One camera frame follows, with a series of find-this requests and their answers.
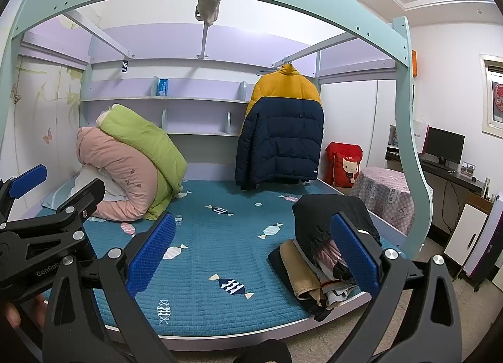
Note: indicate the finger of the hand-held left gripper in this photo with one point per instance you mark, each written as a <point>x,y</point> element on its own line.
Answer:
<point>88,194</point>
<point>27,180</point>

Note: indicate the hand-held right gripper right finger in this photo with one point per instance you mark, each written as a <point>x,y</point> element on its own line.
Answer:
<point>353,257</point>

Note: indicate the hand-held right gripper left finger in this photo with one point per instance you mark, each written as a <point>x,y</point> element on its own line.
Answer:
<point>151,253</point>

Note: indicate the black zip jacket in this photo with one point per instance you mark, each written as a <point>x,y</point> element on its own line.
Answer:
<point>310,217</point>

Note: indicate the pile of folded clothes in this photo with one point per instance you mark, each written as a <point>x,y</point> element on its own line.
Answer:
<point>281,268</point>

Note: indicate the person's left hand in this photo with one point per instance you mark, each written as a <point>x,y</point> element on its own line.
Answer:
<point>10,316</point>

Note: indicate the white pillow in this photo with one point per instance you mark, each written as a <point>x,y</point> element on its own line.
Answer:
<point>116,190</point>

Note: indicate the blue striped pillow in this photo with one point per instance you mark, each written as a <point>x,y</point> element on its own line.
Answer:
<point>59,192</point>

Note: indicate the folded light grey garment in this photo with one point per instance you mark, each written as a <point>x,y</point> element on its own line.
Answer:
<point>338,296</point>

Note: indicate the folded tan garment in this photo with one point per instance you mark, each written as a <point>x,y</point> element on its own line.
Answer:
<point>298,272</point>

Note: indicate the round table with pink cloth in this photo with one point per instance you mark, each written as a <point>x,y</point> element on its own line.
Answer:
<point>381,194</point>

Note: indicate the blue patterned bed mat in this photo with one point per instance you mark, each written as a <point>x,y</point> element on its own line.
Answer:
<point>220,237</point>

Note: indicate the butterfly print wardrobe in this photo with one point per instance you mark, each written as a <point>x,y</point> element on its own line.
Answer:
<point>43,111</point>

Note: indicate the green quilt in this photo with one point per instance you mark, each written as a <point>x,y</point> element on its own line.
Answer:
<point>145,139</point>

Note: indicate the cream folded blanket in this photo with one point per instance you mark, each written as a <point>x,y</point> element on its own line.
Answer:
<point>105,113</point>

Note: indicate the red cartoon cushion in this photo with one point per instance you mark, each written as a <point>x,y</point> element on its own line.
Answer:
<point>342,162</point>

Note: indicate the white small cabinet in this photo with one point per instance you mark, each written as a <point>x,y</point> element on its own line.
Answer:
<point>465,229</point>

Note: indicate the black keyboard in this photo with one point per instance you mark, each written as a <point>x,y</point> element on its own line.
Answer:
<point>436,165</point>

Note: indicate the blue box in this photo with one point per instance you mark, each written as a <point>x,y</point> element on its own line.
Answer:
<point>163,87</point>

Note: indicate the black hanging tag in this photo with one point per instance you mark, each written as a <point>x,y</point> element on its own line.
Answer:
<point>125,66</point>

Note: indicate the lilac headboard shelf unit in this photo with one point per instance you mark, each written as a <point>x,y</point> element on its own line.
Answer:
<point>196,115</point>

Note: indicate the dark desk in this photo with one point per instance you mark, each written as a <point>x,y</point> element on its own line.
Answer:
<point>463,180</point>

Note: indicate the white pink paper bag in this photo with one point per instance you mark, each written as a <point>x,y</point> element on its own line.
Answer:
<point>419,137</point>

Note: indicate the yellow navy puffer jacket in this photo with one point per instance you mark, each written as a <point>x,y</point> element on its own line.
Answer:
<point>283,135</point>

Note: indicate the black computer monitor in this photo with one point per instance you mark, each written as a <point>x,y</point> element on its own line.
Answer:
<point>444,145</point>

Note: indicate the orange tag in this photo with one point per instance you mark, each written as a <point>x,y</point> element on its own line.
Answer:
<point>414,63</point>

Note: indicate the grey hanging cloth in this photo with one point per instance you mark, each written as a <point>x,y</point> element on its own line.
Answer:
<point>207,9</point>

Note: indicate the picture frame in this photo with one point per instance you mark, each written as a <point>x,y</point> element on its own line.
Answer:
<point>393,136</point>

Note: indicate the small photo frame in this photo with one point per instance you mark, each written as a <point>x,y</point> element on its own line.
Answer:
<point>467,168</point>

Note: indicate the white window frame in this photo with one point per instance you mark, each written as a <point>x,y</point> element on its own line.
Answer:
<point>493,96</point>

